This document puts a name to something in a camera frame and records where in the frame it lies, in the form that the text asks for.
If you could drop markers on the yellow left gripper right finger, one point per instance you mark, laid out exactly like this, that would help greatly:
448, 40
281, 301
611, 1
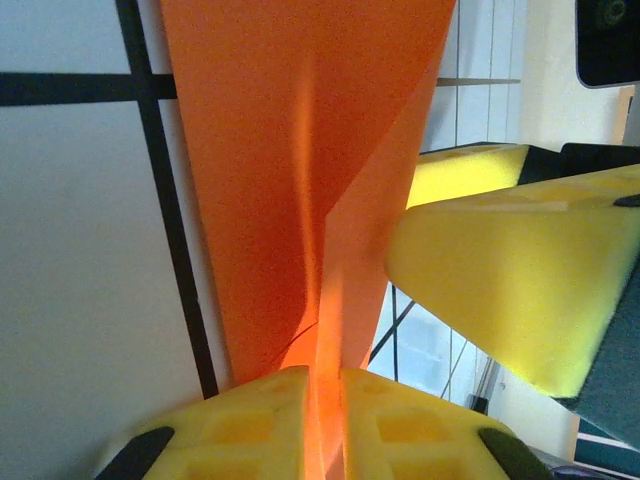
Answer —
425, 435

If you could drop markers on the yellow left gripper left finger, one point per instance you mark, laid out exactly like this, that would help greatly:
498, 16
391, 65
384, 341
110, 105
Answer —
230, 435

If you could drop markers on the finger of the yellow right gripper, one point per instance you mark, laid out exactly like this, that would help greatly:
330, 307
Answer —
500, 275
465, 175

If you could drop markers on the orange paper sheet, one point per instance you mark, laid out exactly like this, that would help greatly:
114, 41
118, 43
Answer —
250, 150

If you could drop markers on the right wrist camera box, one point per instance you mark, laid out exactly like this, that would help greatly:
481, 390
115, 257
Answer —
610, 40

